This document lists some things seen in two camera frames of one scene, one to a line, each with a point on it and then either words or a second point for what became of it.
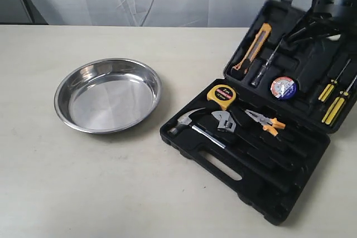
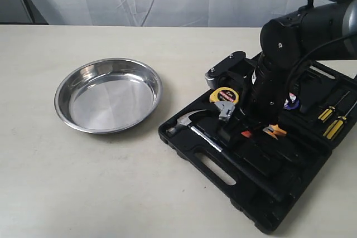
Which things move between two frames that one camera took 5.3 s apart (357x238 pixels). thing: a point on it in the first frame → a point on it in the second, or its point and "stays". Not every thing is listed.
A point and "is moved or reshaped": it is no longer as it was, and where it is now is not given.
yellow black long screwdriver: x=330 y=115 → x=334 y=126
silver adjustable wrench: x=226 y=122 → x=226 y=108
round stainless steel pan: x=107 y=95 stays
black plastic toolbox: x=267 y=127 is moved or reshaped
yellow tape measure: x=223 y=95 stays
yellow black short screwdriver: x=329 y=88 → x=326 y=115
